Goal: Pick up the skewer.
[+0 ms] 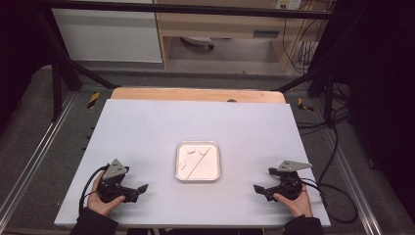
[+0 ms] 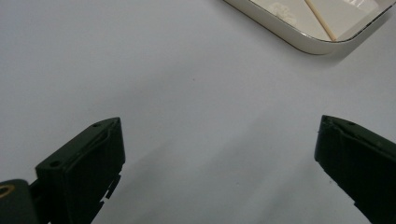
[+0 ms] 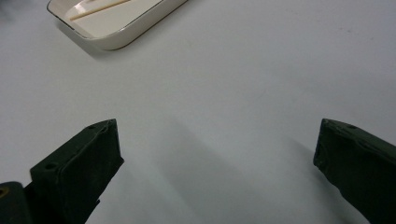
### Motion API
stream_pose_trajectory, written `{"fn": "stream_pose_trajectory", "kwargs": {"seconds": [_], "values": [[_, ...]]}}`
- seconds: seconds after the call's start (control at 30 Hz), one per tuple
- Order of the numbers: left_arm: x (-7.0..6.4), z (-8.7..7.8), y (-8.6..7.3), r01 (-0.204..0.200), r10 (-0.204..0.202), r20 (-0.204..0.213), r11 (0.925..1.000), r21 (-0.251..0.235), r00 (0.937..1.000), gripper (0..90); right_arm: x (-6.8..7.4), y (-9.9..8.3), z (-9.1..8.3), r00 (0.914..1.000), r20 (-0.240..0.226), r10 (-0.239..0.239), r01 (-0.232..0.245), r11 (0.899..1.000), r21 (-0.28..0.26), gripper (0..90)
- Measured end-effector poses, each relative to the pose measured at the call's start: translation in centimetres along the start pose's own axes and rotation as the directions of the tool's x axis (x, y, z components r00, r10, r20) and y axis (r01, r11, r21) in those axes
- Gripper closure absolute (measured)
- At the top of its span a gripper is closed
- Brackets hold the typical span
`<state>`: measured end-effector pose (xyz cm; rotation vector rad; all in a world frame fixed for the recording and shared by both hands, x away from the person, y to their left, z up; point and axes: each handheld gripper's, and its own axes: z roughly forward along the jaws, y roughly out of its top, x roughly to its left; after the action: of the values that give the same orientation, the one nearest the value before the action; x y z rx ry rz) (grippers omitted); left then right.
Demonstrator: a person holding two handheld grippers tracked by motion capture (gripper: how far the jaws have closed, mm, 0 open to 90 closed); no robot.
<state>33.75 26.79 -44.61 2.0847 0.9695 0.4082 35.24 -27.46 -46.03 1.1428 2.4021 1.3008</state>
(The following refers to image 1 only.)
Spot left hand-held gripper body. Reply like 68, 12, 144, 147
97, 159, 132, 204

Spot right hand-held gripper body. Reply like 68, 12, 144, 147
268, 160, 313, 201

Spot square metal tray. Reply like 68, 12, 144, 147
174, 140, 222, 182

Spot thin wooden skewer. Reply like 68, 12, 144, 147
186, 155, 212, 180

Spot person's right hand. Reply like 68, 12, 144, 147
273, 184, 313, 218

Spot person's left hand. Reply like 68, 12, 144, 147
86, 179, 126, 217

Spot yellow black hazard tape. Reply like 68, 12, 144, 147
297, 97, 314, 113
86, 91, 102, 110

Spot white cabinet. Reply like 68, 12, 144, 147
51, 7, 163, 64

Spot office chair base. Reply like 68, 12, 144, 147
180, 35, 215, 51

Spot light wooden desk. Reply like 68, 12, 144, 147
153, 0, 329, 71

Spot white power strip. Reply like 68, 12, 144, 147
275, 0, 303, 11

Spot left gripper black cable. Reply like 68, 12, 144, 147
77, 164, 111, 219

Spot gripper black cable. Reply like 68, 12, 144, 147
77, 164, 111, 219
300, 177, 359, 225

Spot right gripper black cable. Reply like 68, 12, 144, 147
300, 177, 359, 225

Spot aluminium floor rail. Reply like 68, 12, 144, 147
324, 128, 384, 235
0, 92, 77, 224

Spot black floor cables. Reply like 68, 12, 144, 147
296, 82, 351, 135

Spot hanging black cables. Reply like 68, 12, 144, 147
283, 0, 329, 75

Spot black metal frame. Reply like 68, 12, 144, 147
32, 0, 346, 129

